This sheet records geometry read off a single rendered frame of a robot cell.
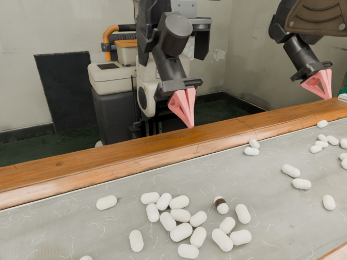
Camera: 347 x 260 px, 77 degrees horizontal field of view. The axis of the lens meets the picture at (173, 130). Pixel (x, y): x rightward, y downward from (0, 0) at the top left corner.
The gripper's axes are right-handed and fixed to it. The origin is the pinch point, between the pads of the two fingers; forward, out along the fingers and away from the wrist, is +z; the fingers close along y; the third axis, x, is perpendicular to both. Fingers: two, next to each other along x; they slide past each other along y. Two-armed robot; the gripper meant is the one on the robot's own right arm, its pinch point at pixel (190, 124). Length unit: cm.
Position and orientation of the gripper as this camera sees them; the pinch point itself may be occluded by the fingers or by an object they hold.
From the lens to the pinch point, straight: 46.4
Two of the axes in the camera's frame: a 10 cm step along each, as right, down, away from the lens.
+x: -2.6, 3.7, 8.9
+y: 9.2, -2.0, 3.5
